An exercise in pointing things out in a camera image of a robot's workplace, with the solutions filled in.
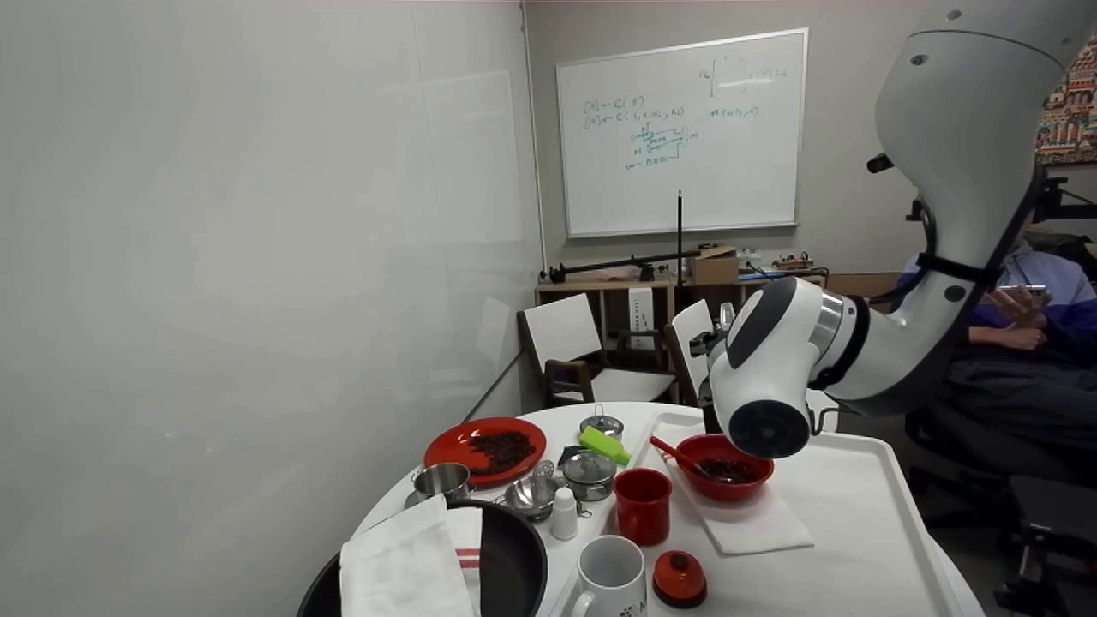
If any steel measuring cup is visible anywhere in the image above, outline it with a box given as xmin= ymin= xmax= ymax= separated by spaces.
xmin=501 ymin=469 xmax=562 ymax=529

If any small steel cup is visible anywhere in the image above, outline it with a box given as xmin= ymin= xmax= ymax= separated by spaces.
xmin=412 ymin=460 xmax=473 ymax=508

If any red cup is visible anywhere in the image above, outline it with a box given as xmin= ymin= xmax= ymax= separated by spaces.
xmin=611 ymin=466 xmax=675 ymax=549

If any red bowl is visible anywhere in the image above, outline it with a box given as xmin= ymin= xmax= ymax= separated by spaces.
xmin=672 ymin=433 xmax=778 ymax=508

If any white chair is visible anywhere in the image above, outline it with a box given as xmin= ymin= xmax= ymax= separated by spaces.
xmin=521 ymin=291 xmax=606 ymax=377
xmin=667 ymin=295 xmax=734 ymax=404

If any black tripod rod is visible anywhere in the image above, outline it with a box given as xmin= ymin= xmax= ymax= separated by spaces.
xmin=546 ymin=189 xmax=693 ymax=286

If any red plate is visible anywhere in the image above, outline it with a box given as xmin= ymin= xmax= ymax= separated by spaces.
xmin=420 ymin=414 xmax=552 ymax=493

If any cardboard box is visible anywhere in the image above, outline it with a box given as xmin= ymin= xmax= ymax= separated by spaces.
xmin=688 ymin=242 xmax=745 ymax=286

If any small white bottle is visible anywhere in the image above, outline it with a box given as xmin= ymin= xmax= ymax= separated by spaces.
xmin=546 ymin=483 xmax=584 ymax=543

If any whiteboard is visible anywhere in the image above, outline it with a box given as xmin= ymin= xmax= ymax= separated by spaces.
xmin=552 ymin=25 xmax=812 ymax=242

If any black frying pan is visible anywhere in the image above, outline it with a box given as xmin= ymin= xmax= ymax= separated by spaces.
xmin=293 ymin=500 xmax=552 ymax=617

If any white mug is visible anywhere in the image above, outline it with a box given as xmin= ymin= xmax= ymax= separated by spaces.
xmin=564 ymin=530 xmax=650 ymax=617

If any white cloth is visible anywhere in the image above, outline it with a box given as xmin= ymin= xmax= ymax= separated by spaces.
xmin=337 ymin=489 xmax=486 ymax=617

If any small orange round lid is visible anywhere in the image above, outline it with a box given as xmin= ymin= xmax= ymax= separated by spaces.
xmin=648 ymin=549 xmax=710 ymax=609

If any white tray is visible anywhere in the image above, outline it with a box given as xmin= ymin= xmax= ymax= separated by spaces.
xmin=635 ymin=402 xmax=987 ymax=617

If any handheld tablet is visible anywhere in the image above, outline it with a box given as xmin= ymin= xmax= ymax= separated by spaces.
xmin=993 ymin=281 xmax=1053 ymax=321

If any seated person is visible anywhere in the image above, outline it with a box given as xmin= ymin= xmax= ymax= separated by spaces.
xmin=902 ymin=238 xmax=1097 ymax=483

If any black office chair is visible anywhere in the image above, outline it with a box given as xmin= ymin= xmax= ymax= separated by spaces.
xmin=993 ymin=469 xmax=1097 ymax=617

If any red handled metal spoon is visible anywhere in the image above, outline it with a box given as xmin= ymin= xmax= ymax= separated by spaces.
xmin=644 ymin=433 xmax=718 ymax=478

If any colourful wall poster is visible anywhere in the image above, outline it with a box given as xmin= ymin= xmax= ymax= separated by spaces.
xmin=1034 ymin=30 xmax=1097 ymax=169

